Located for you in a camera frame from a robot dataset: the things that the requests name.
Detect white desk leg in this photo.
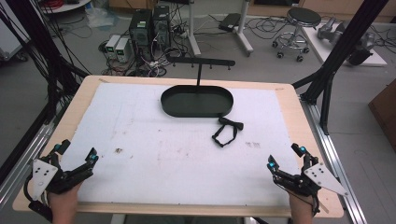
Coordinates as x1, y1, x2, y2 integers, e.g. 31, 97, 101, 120
186, 0, 203, 57
233, 0, 255, 58

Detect white platform board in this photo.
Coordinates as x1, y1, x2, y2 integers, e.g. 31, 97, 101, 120
300, 21, 389, 68

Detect flat black box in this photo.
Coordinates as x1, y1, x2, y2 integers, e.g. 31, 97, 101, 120
218, 12, 242, 33

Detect aluminium rail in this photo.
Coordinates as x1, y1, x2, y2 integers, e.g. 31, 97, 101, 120
0, 102, 70, 206
299, 94, 369, 224

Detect black metal frame stand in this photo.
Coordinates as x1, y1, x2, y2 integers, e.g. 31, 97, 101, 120
291, 0, 390, 135
0, 0, 92, 185

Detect brown wooden box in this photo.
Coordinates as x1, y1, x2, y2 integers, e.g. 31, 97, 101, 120
367, 78, 396, 154

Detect person's right hand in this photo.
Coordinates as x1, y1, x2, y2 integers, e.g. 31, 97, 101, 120
287, 189, 316, 217

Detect person's left hand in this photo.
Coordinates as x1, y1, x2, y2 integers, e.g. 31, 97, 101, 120
47, 182, 84, 217

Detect black round stool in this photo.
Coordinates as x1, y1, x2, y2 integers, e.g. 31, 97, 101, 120
272, 7, 322, 63

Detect clear plastic bag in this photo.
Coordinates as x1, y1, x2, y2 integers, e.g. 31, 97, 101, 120
84, 7, 120, 30

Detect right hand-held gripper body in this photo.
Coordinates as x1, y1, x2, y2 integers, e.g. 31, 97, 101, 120
274, 162, 350, 198

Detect loose floor cables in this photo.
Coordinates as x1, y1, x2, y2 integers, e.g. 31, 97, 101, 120
199, 13, 302, 41

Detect grey cart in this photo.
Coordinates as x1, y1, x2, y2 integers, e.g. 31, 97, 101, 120
0, 15, 31, 63

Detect black bracelet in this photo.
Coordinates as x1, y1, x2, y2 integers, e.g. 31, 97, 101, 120
211, 117, 245, 148

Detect floor cable tangle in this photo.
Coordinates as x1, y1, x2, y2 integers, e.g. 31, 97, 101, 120
98, 29, 191, 78

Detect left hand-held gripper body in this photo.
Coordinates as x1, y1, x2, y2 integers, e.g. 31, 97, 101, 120
31, 154, 83, 203

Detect grey and black robot part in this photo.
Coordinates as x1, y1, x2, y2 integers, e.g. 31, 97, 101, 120
346, 32, 377, 66

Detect white table mat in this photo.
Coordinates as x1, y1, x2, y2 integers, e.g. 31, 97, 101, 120
60, 81, 302, 208

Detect white power supply unit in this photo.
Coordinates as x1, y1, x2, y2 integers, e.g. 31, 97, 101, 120
114, 37, 131, 63
105, 34, 121, 59

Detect black computer tower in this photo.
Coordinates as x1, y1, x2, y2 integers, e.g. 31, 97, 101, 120
151, 5, 172, 51
128, 8, 154, 61

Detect round white table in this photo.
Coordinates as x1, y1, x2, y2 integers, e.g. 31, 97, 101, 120
39, 0, 93, 15

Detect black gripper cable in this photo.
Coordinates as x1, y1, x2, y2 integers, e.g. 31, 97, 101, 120
23, 172, 54, 223
311, 193, 322, 217

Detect black stand with oval tray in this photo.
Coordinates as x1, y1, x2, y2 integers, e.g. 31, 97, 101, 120
160, 55, 236, 119

